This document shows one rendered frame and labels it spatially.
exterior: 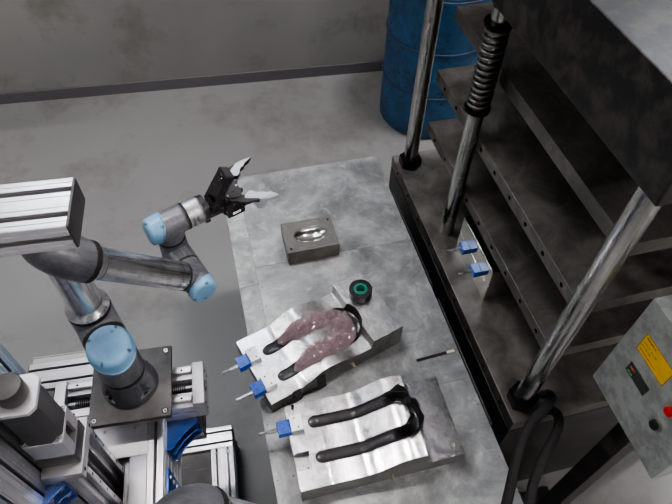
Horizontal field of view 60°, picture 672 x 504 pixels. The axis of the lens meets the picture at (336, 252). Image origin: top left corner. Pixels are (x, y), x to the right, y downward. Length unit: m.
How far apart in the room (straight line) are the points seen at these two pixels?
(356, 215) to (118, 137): 2.21
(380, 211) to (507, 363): 0.80
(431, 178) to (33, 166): 2.60
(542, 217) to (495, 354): 0.54
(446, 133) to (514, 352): 0.91
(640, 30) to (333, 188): 1.53
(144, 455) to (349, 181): 1.38
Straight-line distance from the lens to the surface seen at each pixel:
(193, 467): 2.56
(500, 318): 2.22
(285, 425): 1.82
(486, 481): 1.93
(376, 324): 1.97
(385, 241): 2.33
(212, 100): 4.36
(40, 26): 4.40
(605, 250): 1.42
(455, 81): 2.30
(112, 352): 1.60
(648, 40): 1.26
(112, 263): 1.37
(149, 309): 3.21
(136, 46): 4.37
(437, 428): 1.89
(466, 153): 2.09
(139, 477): 1.79
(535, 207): 1.88
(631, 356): 1.68
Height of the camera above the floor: 2.59
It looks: 52 degrees down
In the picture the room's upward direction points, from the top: 2 degrees clockwise
